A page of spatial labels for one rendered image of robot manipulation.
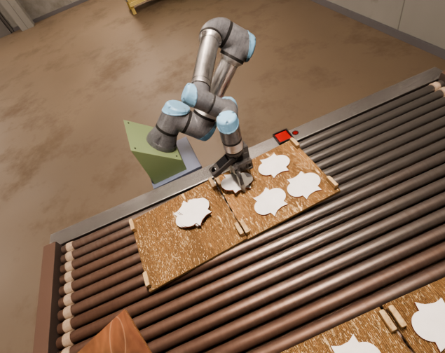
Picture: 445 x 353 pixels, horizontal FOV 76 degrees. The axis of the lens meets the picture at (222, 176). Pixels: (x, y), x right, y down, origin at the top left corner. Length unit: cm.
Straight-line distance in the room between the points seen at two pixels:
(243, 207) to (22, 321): 209
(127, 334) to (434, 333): 87
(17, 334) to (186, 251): 188
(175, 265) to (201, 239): 14
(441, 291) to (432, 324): 11
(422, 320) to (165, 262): 84
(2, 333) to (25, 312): 19
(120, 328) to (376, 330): 75
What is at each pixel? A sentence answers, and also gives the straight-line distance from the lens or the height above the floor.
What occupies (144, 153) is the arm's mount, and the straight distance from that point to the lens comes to 136.
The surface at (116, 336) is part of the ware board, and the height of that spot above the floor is 104.
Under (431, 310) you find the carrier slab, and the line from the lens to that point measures 106.
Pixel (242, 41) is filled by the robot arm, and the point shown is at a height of 133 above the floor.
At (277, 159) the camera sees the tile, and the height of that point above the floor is 94.
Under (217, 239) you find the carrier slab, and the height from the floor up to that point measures 94.
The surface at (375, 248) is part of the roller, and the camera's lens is 112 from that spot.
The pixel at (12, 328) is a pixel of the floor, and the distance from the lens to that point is 286.
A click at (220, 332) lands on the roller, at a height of 92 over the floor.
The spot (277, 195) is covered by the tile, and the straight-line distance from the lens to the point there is 118.
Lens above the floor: 192
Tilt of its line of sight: 49 degrees down
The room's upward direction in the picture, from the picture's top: 21 degrees counter-clockwise
